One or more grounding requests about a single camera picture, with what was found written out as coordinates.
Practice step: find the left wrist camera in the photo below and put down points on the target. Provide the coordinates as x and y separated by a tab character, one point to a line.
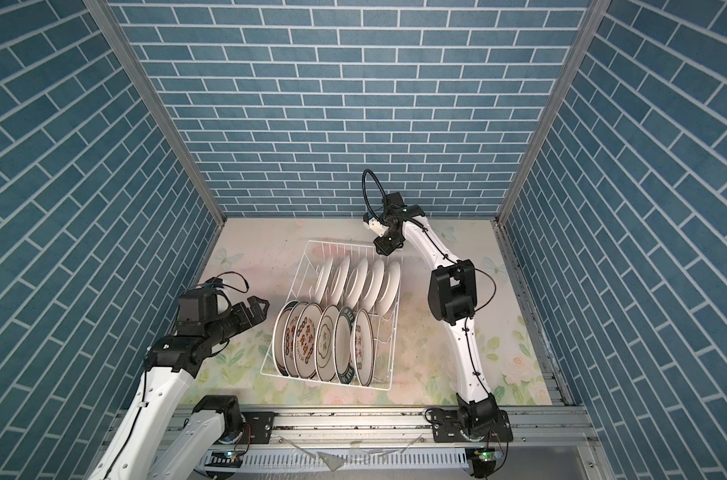
200	306

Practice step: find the dark green rim rear plate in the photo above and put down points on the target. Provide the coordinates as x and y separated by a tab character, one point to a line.
363	348

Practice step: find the green rim Hao Wei plate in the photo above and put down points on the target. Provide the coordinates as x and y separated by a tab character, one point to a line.
342	346

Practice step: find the aluminium corner post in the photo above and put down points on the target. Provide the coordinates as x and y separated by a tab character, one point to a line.
575	56
108	25

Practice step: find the aluminium left corner post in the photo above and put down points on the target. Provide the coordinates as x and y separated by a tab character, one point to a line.
108	25

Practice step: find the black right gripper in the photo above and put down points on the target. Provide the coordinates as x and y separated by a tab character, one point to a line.
385	250

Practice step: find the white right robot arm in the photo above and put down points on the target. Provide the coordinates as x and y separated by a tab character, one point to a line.
452	300

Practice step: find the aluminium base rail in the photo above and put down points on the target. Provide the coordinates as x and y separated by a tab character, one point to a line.
389	427

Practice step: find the white wire dish rack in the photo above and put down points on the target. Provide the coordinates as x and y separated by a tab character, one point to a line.
384	327

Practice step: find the aluminium right corner post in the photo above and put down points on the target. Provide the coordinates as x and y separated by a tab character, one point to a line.
575	56

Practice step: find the plate with red characters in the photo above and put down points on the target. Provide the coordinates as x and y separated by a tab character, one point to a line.
304	341

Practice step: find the small plate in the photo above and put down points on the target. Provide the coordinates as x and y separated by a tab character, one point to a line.
356	283
339	280
373	287
389	289
322	281

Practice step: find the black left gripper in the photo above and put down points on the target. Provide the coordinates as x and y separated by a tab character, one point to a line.
258	314

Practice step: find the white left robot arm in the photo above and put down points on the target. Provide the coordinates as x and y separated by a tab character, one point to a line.
169	369

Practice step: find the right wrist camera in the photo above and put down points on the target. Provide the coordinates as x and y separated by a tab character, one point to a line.
376	226

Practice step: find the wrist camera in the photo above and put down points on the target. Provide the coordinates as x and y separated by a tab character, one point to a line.
376	226
200	306

